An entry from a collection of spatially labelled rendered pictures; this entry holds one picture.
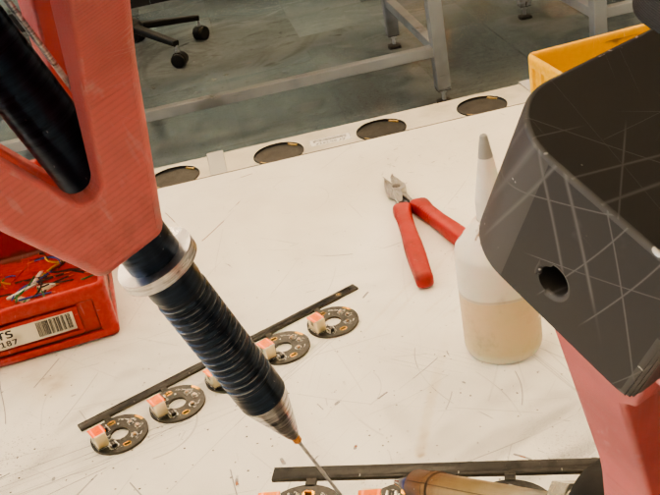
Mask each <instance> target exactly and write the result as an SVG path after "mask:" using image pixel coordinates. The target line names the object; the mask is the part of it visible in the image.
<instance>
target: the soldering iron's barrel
mask: <svg viewBox="0 0 660 495"><path fill-rule="evenodd" d="M575 482H576V481H575V480H554V481H552V482H551V484H550V487H549V489H548V491H542V490H536V489H531V488H525V487H519V486H515V485H509V484H503V483H498V482H492V481H486V480H481V479H475V478H469V477H464V476H458V475H452V474H448V473H446V472H444V471H438V470H434V471H431V470H425V469H415V470H413V471H412V472H410V473H409V475H408V476H407V478H406V480H405V484H404V490H405V494H406V495H569V493H570V491H571V489H572V487H573V485H574V483H575Z"/></svg>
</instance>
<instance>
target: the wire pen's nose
mask: <svg viewBox="0 0 660 495"><path fill-rule="evenodd" d="M248 416H249V415H248ZM249 417H250V418H252V419H254V420H255V421H257V422H259V423H261V424H263V425H264V426H266V427H268V428H270V429H271V430H273V431H275V432H277V433H278V434H280V435H282V436H284V437H285V438H287V439H290V440H295V439H297V438H298V436H299V429H298V426H297V422H296V419H295V415H294V412H293V408H292V405H291V401H290V398H289V395H288V391H287V388H286V386H285V392H284V395H283V397H282V399H281V400H280V402H279V403H278V404H277V405H276V406H275V407H274V408H273V409H272V410H270V411H269V412H266V413H264V414H261V415H257V416H249Z"/></svg>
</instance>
